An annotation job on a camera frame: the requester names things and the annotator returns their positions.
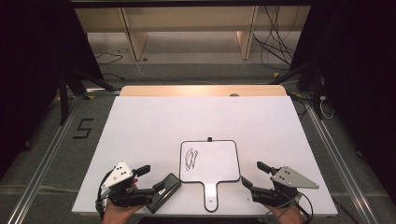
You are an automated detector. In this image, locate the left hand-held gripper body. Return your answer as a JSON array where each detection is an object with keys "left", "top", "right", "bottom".
[{"left": 101, "top": 161, "right": 139, "bottom": 208}]

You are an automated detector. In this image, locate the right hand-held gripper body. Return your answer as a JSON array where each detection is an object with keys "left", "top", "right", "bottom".
[{"left": 250, "top": 165, "right": 320, "bottom": 208}]

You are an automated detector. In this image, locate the black whiteboard eraser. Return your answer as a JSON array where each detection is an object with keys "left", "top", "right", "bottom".
[{"left": 145, "top": 173, "right": 183, "bottom": 215}]

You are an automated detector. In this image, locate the small whiteboard with handle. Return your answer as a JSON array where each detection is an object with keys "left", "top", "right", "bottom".
[{"left": 178, "top": 136, "right": 242, "bottom": 214}]

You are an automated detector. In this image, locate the person's left hand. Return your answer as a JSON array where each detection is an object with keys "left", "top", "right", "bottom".
[{"left": 102, "top": 176, "right": 144, "bottom": 224}]

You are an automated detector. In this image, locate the person's right hand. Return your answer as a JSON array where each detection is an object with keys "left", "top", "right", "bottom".
[{"left": 265, "top": 203, "right": 304, "bottom": 224}]

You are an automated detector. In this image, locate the white table cover sheet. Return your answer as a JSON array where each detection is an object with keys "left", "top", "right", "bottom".
[{"left": 71, "top": 95, "right": 339, "bottom": 217}]

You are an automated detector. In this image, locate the light wooden table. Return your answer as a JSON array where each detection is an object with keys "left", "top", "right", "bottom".
[{"left": 120, "top": 84, "right": 288, "bottom": 98}]

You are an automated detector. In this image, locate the black metal stand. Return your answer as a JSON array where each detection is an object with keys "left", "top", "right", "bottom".
[
  {"left": 270, "top": 60, "right": 325, "bottom": 121},
  {"left": 56, "top": 65, "right": 119, "bottom": 126}
]

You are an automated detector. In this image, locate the black curtain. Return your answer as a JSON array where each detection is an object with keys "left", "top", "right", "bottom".
[
  {"left": 290, "top": 0, "right": 396, "bottom": 200},
  {"left": 0, "top": 0, "right": 105, "bottom": 182}
]

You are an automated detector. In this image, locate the right hand-held gripper cable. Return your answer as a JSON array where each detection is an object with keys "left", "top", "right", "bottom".
[{"left": 263, "top": 190, "right": 314, "bottom": 224}]

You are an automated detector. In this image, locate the aluminium floor rail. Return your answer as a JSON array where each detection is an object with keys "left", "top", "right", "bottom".
[
  {"left": 5, "top": 92, "right": 86, "bottom": 224},
  {"left": 305, "top": 105, "right": 380, "bottom": 224}
]

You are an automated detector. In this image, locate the short white cable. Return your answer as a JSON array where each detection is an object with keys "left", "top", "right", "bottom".
[{"left": 318, "top": 95, "right": 336, "bottom": 120}]

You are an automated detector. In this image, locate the white floor cable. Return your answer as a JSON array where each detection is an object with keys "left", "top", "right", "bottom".
[{"left": 133, "top": 58, "right": 217, "bottom": 86}]

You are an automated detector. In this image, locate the thin black floor cable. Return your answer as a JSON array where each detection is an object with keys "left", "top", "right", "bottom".
[{"left": 93, "top": 51, "right": 124, "bottom": 66}]

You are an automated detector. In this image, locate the bundle of black cables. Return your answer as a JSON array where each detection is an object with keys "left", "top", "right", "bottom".
[{"left": 251, "top": 5, "right": 301, "bottom": 71}]

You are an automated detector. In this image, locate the wooden desk frame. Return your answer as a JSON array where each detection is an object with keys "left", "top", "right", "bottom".
[{"left": 74, "top": 5, "right": 312, "bottom": 62}]

